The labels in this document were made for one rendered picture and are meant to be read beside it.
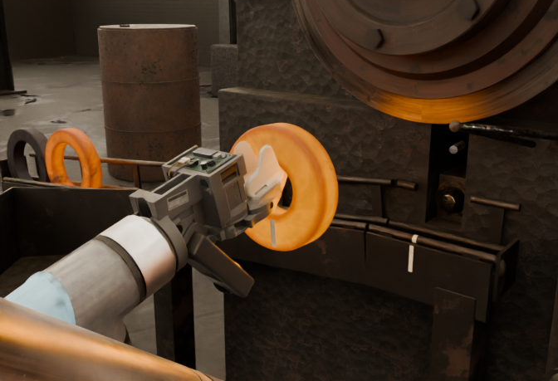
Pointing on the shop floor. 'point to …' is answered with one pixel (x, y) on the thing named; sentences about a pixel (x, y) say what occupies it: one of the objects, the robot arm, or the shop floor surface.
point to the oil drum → (149, 95)
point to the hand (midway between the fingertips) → (279, 172)
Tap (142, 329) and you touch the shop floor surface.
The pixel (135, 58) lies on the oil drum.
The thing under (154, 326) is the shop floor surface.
